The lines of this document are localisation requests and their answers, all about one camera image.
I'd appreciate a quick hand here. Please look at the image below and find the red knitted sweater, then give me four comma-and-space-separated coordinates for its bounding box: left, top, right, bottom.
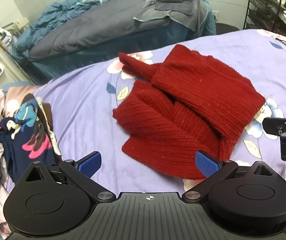
113, 44, 265, 180

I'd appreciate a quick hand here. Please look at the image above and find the navy patterned clothes pile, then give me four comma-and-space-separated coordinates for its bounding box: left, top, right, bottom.
0, 93, 61, 184

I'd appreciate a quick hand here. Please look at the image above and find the purple floral bed sheet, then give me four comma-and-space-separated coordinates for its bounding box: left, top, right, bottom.
5, 29, 286, 233

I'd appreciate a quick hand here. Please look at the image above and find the folded grey towel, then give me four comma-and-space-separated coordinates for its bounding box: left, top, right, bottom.
134, 0, 208, 33

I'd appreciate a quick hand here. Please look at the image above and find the blue crumpled blanket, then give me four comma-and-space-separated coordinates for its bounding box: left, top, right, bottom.
13, 0, 110, 54

